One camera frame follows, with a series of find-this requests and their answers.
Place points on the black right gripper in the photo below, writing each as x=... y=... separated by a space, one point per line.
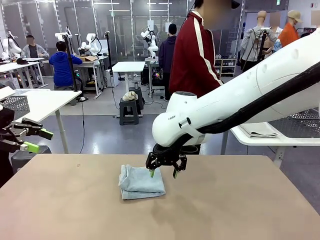
x=166 y=157

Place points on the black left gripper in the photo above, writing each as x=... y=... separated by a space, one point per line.
x=6 y=117

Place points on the light blue towel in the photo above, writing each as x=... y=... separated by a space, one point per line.
x=140 y=185

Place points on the white towel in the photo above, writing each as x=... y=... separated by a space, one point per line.
x=260 y=130

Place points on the grey plastic basket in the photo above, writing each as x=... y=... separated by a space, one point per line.
x=21 y=105
x=300 y=125

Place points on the white lab robot arm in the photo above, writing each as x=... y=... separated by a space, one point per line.
x=152 y=47
x=15 y=47
x=92 y=46
x=60 y=36

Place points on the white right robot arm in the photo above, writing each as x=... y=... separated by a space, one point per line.
x=225 y=105

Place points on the white work table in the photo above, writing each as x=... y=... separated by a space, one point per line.
x=50 y=100

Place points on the dark grey plastic stool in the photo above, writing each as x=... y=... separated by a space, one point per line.
x=140 y=97

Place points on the long white desk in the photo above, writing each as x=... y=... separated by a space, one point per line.
x=15 y=66

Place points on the beige cloth bundle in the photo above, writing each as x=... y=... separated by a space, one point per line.
x=130 y=96

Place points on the person in blue jacket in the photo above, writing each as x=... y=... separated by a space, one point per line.
x=62 y=67

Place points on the black cap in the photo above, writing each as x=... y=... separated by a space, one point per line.
x=22 y=61

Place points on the metal tumbler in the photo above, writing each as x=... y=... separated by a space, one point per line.
x=136 y=85

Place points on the person in grey jacket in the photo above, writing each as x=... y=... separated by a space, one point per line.
x=35 y=51

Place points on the white robot desk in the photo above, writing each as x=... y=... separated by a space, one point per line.
x=90 y=63

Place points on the brown cardboard box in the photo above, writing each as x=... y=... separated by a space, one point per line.
x=88 y=59

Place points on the small white desk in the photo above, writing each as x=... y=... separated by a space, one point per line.
x=128 y=66

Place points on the person in red track jacket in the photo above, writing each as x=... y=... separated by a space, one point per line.
x=192 y=62

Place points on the person in purple hoodie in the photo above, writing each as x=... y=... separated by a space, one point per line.
x=165 y=55

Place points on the black stand pole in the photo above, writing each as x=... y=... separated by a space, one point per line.
x=108 y=55

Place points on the low storage shelf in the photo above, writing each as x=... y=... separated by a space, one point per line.
x=227 y=67

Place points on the mannequin in grey shirt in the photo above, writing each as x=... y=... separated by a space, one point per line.
x=252 y=42

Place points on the person in blue floral dress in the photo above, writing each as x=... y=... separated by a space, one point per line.
x=277 y=32

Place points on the mannequin in orange with cap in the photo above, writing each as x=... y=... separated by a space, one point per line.
x=290 y=35

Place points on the black camera tripod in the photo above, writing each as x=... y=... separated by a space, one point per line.
x=71 y=65
x=261 y=47

